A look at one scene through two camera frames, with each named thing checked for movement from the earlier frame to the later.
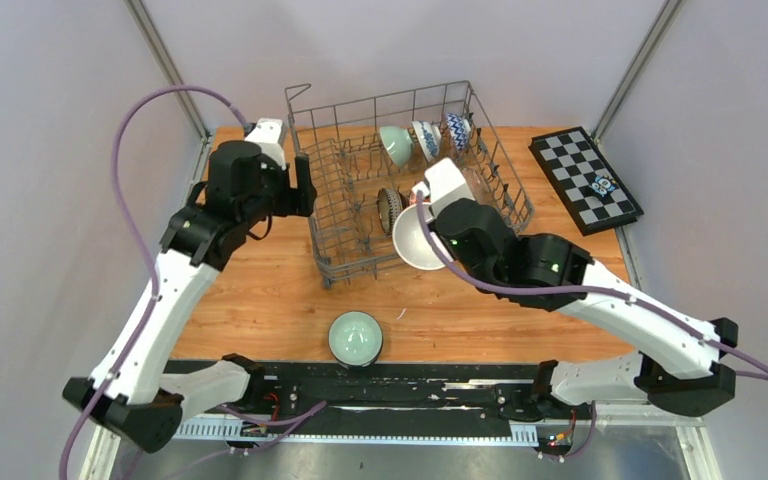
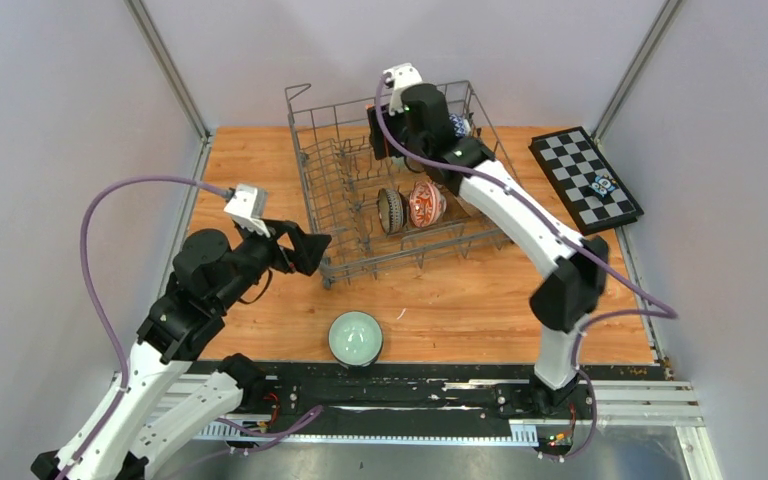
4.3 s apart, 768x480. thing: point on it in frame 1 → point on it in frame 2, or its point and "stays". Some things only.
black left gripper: (296, 201) → (308, 250)
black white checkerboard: (571, 159) stays
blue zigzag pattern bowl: (460, 128) stays
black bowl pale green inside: (355, 339) stays
